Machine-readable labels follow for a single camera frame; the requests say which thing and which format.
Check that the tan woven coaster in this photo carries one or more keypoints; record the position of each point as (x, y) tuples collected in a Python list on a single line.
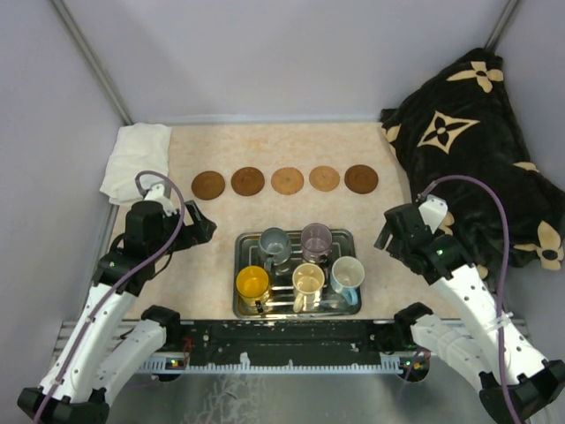
[(287, 180)]

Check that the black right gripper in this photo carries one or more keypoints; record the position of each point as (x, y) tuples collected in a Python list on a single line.
[(383, 239)]

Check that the white folded cloth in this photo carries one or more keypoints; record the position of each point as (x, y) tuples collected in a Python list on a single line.
[(138, 148)]

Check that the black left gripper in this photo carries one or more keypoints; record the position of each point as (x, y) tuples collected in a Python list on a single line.
[(200, 231)]

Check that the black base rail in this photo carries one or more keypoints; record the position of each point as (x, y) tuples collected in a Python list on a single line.
[(305, 347)]

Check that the light woven coaster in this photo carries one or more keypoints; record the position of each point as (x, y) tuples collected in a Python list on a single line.
[(324, 178)]

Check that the purple translucent cup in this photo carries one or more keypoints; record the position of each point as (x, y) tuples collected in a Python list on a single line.
[(316, 241)]

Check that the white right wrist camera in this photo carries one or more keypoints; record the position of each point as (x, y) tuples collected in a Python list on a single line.
[(433, 211)]

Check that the dark brown wooden coaster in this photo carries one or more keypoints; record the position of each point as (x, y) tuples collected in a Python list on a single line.
[(361, 179)]

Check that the reddish brown wooden coaster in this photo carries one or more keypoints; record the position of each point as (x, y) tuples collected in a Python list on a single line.
[(247, 181)]

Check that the yellow mug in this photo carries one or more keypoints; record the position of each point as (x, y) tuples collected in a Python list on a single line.
[(253, 287)]

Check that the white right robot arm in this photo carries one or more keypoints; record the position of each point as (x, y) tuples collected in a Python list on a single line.
[(512, 378)]

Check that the cream mug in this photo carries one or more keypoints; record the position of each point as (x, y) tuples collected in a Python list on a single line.
[(308, 280)]

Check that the black floral blanket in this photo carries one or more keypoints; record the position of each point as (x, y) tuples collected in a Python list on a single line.
[(460, 122)]

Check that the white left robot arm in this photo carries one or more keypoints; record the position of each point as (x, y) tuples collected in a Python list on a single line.
[(86, 377)]

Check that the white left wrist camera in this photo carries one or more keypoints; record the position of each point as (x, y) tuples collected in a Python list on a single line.
[(160, 192)]

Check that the grey mug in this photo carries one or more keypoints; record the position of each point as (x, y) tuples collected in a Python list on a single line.
[(274, 247)]

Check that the white and blue mug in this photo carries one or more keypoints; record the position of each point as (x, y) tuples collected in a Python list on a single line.
[(346, 275)]

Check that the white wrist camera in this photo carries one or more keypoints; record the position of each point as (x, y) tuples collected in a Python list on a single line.
[(433, 211), (160, 192)]

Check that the metal serving tray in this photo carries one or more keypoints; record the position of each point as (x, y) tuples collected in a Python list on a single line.
[(279, 305)]

